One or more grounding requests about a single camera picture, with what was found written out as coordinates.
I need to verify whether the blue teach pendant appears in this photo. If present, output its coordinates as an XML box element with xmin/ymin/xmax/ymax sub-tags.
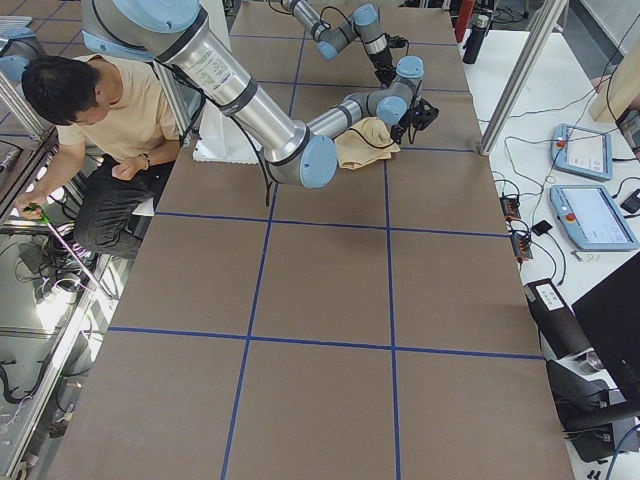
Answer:
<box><xmin>550</xmin><ymin>185</ymin><xmax>639</xmax><ymax>252</ymax></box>
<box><xmin>551</xmin><ymin>123</ymin><xmax>613</xmax><ymax>181</ymax></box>

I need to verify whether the near blue teach pendant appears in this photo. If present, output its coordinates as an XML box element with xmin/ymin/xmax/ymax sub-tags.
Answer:
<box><xmin>550</xmin><ymin>185</ymin><xmax>639</xmax><ymax>252</ymax></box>

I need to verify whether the aluminium frame post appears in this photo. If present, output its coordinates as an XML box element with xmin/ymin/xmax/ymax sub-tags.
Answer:
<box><xmin>478</xmin><ymin>0</ymin><xmax>569</xmax><ymax>156</ymax></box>

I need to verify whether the far blue teach pendant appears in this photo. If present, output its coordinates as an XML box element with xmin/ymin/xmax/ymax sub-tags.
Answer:
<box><xmin>551</xmin><ymin>123</ymin><xmax>613</xmax><ymax>181</ymax></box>

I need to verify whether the black monitor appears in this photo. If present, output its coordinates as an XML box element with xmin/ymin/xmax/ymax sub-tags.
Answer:
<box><xmin>573</xmin><ymin>255</ymin><xmax>640</xmax><ymax>399</ymax></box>

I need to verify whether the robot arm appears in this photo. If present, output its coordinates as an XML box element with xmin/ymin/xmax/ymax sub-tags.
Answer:
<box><xmin>280</xmin><ymin>0</ymin><xmax>409</xmax><ymax>87</ymax></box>
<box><xmin>82</xmin><ymin>1</ymin><xmax>439</xmax><ymax>189</ymax></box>

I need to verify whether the beige long-sleeve printed shirt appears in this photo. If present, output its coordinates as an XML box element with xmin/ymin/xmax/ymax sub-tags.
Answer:
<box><xmin>334</xmin><ymin>117</ymin><xmax>400</xmax><ymax>170</ymax></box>

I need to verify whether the black water bottle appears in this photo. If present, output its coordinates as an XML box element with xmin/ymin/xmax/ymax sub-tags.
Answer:
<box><xmin>462</xmin><ymin>14</ymin><xmax>491</xmax><ymax>65</ymax></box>

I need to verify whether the seated person in beige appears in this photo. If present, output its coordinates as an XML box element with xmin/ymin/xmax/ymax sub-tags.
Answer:
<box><xmin>15</xmin><ymin>55</ymin><xmax>181</xmax><ymax>259</ymax></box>

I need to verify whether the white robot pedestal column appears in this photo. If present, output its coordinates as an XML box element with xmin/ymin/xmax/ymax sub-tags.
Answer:
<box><xmin>192</xmin><ymin>0</ymin><xmax>266</xmax><ymax>165</ymax></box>

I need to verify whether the brown table mat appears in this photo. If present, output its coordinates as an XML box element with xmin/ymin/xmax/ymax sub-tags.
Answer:
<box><xmin>49</xmin><ymin>8</ymin><xmax>573</xmax><ymax>479</ymax></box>

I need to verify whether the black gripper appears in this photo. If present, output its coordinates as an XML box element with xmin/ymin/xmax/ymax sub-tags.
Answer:
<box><xmin>367</xmin><ymin>34</ymin><xmax>406</xmax><ymax>85</ymax></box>
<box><xmin>390</xmin><ymin>98</ymin><xmax>440</xmax><ymax>145</ymax></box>

